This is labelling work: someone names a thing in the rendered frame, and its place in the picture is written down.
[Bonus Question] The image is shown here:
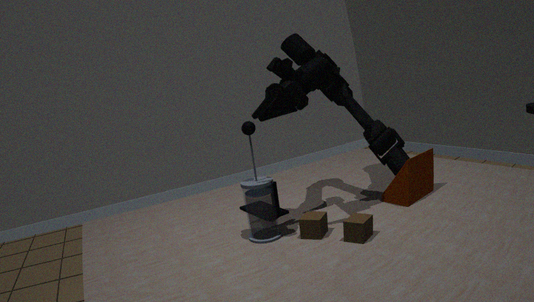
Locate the french press coffee maker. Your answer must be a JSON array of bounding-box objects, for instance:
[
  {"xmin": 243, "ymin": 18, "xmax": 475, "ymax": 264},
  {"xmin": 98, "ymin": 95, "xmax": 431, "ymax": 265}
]
[{"xmin": 240, "ymin": 121, "xmax": 282, "ymax": 243}]

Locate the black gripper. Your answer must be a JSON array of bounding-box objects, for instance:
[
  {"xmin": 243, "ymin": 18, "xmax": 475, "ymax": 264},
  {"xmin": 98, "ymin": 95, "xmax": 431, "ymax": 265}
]
[{"xmin": 252, "ymin": 67, "xmax": 317, "ymax": 121}]

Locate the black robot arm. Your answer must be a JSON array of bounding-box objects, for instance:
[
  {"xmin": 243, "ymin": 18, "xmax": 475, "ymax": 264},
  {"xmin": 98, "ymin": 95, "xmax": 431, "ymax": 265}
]
[{"xmin": 266, "ymin": 33, "xmax": 410, "ymax": 176}]

